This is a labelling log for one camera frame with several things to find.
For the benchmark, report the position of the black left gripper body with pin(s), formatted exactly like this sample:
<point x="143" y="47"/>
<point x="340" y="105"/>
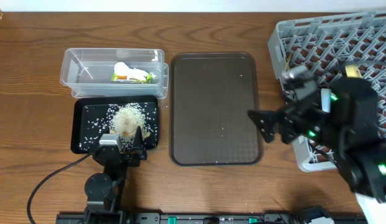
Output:
<point x="119" y="156"/>

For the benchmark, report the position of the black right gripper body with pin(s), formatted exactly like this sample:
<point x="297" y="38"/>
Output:
<point x="313" y="121"/>

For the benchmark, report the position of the yellow plate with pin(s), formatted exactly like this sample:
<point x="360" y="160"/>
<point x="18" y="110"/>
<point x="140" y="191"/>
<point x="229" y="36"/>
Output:
<point x="352" y="71"/>

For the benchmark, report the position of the green snack wrapper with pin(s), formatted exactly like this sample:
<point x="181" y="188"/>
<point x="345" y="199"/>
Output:
<point x="146" y="79"/>

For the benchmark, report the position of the light blue bowl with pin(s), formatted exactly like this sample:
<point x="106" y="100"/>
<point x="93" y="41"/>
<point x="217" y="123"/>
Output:
<point x="326" y="100"/>

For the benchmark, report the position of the wooden chopstick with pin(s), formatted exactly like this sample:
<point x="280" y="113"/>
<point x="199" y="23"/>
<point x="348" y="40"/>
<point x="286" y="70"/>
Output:
<point x="288" y="62"/>

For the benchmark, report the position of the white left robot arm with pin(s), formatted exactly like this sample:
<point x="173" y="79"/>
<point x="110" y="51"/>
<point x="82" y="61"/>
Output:
<point x="104" y="190"/>

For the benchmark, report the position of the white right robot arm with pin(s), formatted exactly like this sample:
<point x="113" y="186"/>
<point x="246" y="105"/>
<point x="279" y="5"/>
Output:
<point x="350" y="128"/>

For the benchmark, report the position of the spilled rice food waste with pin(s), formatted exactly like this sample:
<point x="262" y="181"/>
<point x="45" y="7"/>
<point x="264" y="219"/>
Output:
<point x="121" y="119"/>

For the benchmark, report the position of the black waste tray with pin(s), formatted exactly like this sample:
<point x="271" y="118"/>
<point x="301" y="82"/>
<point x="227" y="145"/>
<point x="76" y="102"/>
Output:
<point x="105" y="101"/>

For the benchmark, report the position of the grey dishwasher rack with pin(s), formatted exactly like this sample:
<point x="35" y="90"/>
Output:
<point x="325" y="43"/>

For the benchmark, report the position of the clear plastic waste bin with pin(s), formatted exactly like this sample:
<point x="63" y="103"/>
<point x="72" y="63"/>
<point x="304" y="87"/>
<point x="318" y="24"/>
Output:
<point x="88" y="72"/>

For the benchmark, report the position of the dark brown serving tray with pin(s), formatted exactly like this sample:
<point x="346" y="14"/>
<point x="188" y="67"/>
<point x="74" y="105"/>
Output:
<point x="210" y="96"/>

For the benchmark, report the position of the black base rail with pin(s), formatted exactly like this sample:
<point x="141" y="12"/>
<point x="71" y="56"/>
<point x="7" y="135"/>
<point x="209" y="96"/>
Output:
<point x="314" y="214"/>

